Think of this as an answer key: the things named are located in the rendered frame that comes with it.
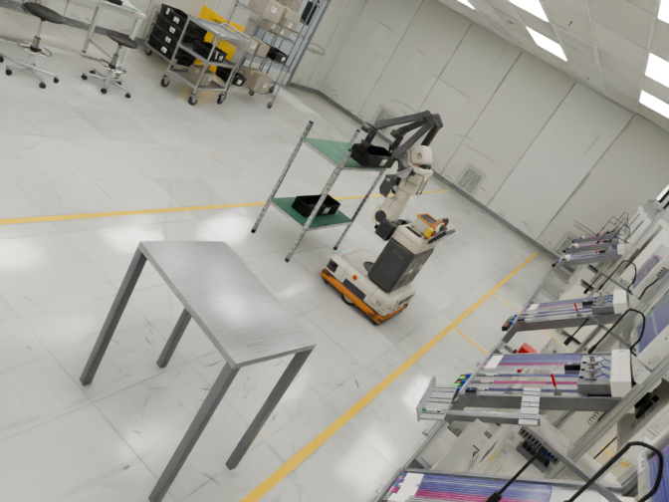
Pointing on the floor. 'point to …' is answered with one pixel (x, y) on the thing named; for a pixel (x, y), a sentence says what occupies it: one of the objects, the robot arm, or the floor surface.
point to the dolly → (161, 44)
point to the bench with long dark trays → (93, 31)
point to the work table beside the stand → (240, 329)
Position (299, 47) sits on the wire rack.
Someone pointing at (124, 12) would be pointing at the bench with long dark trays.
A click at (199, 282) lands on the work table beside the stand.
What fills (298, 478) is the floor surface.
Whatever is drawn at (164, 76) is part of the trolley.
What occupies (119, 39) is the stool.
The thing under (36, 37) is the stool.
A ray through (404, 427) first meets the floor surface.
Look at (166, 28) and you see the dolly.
